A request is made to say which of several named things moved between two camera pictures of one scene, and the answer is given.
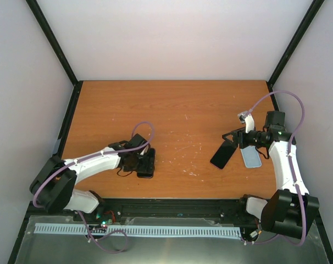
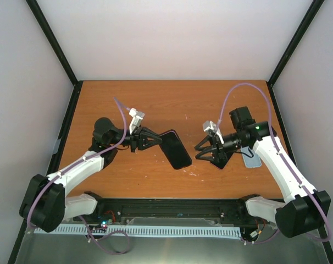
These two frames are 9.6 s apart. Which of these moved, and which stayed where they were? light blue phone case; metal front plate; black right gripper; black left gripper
Moved: black right gripper; black left gripper
Stayed: light blue phone case; metal front plate
